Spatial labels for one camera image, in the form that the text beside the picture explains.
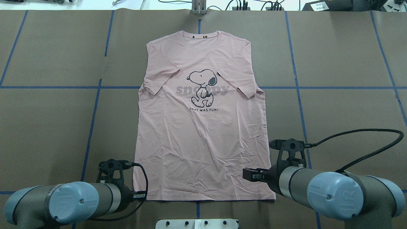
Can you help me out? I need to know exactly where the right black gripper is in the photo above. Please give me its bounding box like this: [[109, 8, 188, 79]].
[[242, 139, 307, 191]]

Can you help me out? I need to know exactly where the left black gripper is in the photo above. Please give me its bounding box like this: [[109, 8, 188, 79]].
[[96, 158, 147, 203]]

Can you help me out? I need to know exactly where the pink Snoopy t-shirt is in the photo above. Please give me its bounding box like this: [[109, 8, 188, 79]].
[[134, 31, 276, 201]]

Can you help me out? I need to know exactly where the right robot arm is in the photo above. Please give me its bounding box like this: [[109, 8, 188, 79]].
[[243, 139, 406, 222]]

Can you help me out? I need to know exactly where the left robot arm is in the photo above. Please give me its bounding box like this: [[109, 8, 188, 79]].
[[4, 158, 148, 229]]

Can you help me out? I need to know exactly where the white mounting column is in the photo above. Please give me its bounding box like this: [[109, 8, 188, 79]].
[[155, 219, 239, 229]]

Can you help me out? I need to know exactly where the black box with label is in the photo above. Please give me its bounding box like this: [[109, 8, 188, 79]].
[[301, 0, 373, 12]]

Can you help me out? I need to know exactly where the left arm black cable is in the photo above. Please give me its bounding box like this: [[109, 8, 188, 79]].
[[89, 162, 149, 222]]

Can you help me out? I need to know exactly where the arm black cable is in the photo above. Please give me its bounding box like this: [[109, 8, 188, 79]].
[[89, 162, 149, 222], [305, 128, 404, 174]]

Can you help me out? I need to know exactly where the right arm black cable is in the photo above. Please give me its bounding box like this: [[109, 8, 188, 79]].
[[305, 128, 404, 174]]

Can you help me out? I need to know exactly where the aluminium frame post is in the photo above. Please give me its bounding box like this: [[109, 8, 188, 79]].
[[191, 0, 207, 15]]

